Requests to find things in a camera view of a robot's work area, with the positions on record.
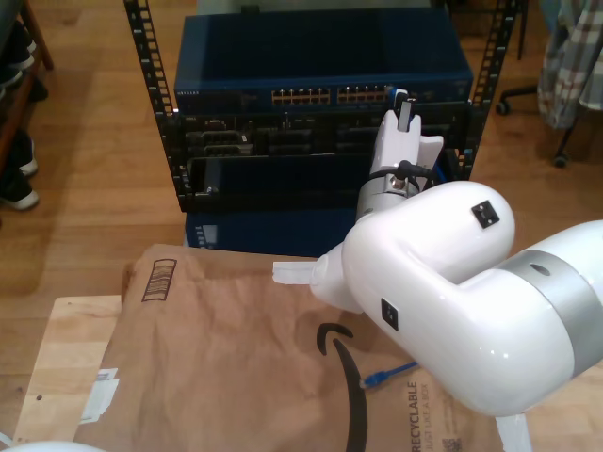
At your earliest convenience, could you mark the black office chair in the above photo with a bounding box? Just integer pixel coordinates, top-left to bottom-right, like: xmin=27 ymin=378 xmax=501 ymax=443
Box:
xmin=494 ymin=84 xmax=585 ymax=170

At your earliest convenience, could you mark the blue network cable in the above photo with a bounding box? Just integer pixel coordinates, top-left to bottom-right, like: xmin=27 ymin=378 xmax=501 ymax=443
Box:
xmin=360 ymin=86 xmax=449 ymax=390

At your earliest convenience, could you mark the black rack server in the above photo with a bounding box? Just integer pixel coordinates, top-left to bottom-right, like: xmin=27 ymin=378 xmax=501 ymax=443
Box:
xmin=177 ymin=112 xmax=472 ymax=156

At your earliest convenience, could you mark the white paper label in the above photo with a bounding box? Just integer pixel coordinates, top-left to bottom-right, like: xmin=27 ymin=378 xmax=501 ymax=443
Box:
xmin=78 ymin=379 xmax=121 ymax=425
xmin=494 ymin=412 xmax=532 ymax=452

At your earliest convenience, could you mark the plaid shirt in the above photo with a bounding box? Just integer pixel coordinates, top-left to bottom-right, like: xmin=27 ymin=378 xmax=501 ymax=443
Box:
xmin=536 ymin=0 xmax=603 ymax=131

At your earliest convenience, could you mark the brown packing paper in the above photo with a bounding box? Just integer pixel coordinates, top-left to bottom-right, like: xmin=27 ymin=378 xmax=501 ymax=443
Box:
xmin=70 ymin=242 xmax=533 ymax=452

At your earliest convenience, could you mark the blue network switch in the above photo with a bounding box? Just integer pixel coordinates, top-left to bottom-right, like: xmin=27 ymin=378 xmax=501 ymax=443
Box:
xmin=172 ymin=13 xmax=475 ymax=112

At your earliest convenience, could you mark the dark striped shoe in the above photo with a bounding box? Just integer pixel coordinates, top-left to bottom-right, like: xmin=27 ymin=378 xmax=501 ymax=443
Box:
xmin=0 ymin=18 xmax=40 ymax=89

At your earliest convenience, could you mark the black furniture leg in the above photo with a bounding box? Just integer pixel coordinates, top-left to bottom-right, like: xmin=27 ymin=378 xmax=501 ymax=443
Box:
xmin=516 ymin=0 xmax=528 ymax=61

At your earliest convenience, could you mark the black rack frame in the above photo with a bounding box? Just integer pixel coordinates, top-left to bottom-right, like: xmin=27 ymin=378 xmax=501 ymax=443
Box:
xmin=122 ymin=0 xmax=519 ymax=216

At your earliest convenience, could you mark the dark shoe white sole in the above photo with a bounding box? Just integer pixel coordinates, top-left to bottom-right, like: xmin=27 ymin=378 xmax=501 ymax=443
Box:
xmin=0 ymin=169 xmax=41 ymax=212
xmin=0 ymin=127 xmax=40 ymax=178

